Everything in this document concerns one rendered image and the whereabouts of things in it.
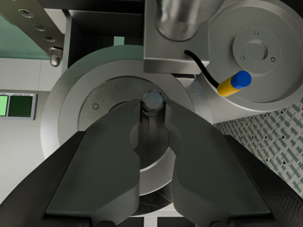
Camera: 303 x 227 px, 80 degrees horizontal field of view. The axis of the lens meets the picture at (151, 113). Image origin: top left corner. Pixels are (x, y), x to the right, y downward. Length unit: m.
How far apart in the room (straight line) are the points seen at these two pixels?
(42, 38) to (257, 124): 0.49
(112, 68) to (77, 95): 0.04
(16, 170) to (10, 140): 0.08
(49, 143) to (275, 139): 0.25
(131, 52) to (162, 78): 0.04
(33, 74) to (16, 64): 0.30
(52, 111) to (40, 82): 3.15
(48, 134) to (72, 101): 0.03
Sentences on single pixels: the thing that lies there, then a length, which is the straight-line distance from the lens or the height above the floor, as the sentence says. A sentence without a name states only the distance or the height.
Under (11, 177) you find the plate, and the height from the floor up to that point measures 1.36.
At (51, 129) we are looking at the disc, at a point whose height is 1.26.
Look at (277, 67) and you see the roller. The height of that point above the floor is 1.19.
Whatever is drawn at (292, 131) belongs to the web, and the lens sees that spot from 0.26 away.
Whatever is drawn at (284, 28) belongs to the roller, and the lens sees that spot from 0.24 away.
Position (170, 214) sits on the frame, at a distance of 0.53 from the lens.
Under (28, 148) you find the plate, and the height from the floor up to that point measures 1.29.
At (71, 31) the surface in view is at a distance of 0.20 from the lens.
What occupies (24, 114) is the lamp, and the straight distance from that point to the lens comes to 0.57.
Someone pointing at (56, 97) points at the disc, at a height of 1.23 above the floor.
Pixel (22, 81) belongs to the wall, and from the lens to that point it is 3.46.
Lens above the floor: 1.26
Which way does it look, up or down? 8 degrees down
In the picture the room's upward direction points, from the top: 179 degrees counter-clockwise
